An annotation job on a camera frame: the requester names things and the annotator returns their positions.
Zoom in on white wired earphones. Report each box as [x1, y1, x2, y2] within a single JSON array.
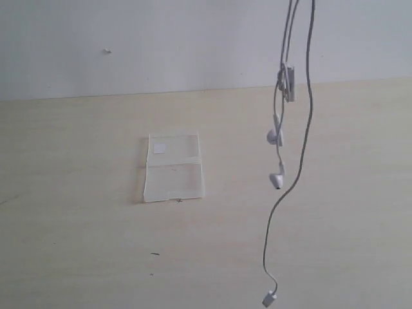
[[261, 0, 317, 307]]

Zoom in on clear plastic open case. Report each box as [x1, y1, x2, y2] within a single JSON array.
[[143, 133, 205, 203]]

